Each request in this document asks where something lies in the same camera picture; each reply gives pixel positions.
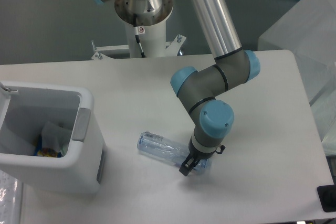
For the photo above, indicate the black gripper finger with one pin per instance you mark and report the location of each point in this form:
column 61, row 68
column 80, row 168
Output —
column 191, row 163
column 182, row 168

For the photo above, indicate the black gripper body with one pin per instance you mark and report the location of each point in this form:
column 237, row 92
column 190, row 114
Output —
column 196, row 154

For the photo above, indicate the clear plastic water bottle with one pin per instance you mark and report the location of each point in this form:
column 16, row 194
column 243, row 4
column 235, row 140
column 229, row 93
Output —
column 162, row 149

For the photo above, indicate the clear plastic wrapper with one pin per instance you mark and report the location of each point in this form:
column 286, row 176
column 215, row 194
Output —
column 55, row 137

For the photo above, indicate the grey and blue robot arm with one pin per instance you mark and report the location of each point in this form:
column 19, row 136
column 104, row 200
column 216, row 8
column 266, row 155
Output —
column 145, row 23

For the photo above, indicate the white trash can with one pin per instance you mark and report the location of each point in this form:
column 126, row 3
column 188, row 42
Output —
column 25, row 108

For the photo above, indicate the black device at edge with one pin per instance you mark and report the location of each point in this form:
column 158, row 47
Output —
column 326, row 195

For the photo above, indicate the blue yellow snack packet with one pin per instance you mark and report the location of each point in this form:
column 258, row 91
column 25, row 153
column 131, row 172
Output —
column 44, row 151

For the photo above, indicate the translucent white plastic box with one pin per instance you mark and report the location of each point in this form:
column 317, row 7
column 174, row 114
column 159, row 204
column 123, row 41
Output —
column 308, row 31

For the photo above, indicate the clear plastic sheet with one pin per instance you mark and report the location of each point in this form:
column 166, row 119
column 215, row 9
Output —
column 11, row 198

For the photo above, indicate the white base frame bracket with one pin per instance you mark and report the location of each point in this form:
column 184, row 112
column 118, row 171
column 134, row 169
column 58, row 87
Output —
column 172, row 49

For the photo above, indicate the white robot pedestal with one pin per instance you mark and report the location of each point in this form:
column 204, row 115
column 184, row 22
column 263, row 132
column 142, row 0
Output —
column 146, row 40

